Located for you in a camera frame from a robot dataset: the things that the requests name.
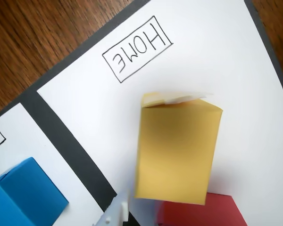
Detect pink paper box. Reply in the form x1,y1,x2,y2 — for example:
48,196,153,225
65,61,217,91
155,192,248,226

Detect blue paper box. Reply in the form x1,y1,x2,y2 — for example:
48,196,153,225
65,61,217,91
0,157,69,226

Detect dark grey mat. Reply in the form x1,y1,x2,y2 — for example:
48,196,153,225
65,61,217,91
0,0,283,226

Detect white paper marked HOME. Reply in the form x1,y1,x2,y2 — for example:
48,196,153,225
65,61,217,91
37,0,283,226

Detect white paper marked 1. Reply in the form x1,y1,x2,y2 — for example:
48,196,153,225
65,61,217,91
0,102,104,226

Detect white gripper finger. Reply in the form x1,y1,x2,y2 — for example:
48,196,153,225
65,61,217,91
92,188,130,226

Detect yellow paper box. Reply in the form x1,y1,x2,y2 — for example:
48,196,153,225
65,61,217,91
133,91,224,205

